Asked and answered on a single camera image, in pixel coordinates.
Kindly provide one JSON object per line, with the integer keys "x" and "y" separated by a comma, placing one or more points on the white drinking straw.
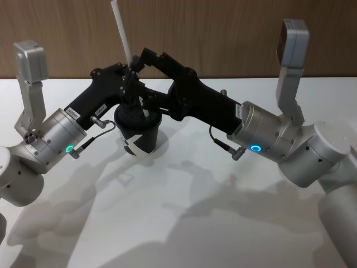
{"x": 121, "y": 30}

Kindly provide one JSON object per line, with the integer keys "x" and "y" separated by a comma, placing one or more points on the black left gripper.
{"x": 94, "y": 95}

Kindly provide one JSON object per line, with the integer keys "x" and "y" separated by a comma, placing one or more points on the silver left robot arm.
{"x": 53, "y": 134}

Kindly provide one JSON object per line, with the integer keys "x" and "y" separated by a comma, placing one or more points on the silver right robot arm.
{"x": 306, "y": 156}

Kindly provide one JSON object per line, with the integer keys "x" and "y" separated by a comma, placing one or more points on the black paper cup white print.
{"x": 139, "y": 134}

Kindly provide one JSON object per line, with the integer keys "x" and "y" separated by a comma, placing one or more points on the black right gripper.
{"x": 206, "y": 103}

